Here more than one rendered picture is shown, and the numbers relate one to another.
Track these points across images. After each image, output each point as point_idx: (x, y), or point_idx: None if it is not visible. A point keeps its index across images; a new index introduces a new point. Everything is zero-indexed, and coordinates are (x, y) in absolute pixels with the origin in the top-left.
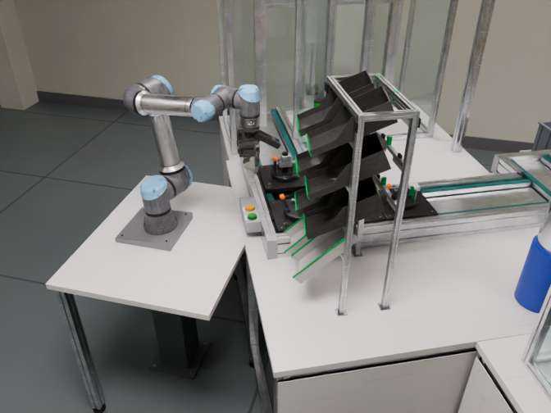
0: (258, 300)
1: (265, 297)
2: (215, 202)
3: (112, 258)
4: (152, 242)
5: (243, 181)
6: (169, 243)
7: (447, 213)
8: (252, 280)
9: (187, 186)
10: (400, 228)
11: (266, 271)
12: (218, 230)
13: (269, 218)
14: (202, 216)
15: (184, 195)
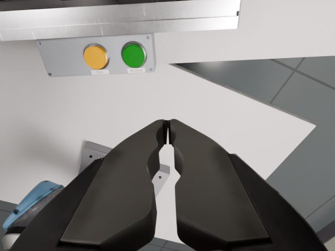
0: (325, 54)
1: (324, 41)
2: (35, 107)
3: (173, 213)
4: (160, 189)
5: None
6: (166, 174)
7: None
8: (272, 58)
9: (59, 189)
10: None
11: (258, 30)
12: (122, 105)
13: (141, 8)
14: (83, 128)
15: (23, 152)
